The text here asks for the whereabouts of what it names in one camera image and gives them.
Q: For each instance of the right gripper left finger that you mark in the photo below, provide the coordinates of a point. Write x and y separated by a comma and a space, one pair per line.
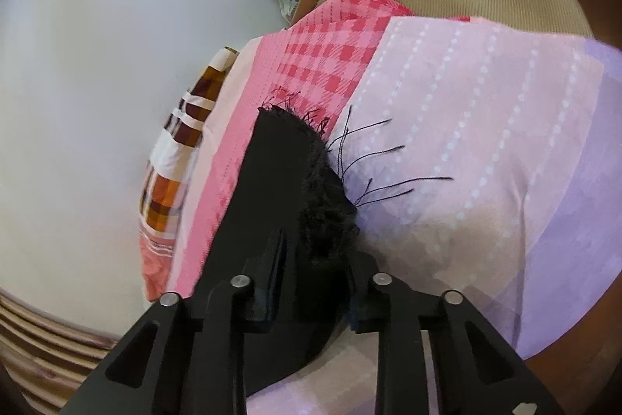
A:
201, 355

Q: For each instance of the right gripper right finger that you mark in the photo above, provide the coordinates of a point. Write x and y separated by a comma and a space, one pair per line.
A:
439, 348

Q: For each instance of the black denim pants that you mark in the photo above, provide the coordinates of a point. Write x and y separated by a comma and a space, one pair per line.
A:
286, 184

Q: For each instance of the beige brown curtain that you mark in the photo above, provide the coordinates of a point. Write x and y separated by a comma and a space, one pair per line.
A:
47, 359

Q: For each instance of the salmon orange plaid pillow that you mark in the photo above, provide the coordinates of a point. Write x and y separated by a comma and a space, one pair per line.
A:
169, 170

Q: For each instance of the pink checked bed sheet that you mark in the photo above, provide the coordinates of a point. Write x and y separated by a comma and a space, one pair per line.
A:
483, 158

